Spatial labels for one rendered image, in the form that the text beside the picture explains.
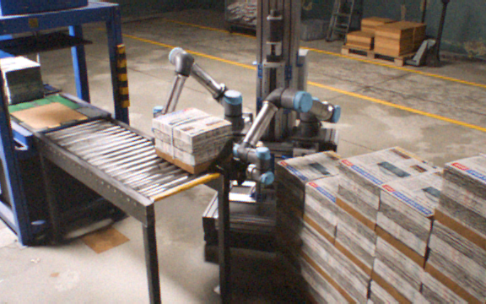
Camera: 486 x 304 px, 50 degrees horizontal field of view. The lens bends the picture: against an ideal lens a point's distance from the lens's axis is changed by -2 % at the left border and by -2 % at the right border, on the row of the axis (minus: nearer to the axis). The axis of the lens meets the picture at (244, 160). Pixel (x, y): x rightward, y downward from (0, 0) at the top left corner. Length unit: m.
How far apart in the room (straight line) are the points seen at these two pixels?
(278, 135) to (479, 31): 6.28
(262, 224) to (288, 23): 1.31
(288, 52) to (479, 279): 2.00
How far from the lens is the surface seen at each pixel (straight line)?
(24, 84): 4.46
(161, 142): 3.08
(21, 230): 3.98
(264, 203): 3.82
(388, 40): 8.93
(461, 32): 9.53
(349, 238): 2.54
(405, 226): 2.21
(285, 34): 3.43
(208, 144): 2.89
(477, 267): 1.98
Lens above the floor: 2.05
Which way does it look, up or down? 24 degrees down
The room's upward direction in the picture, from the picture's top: straight up
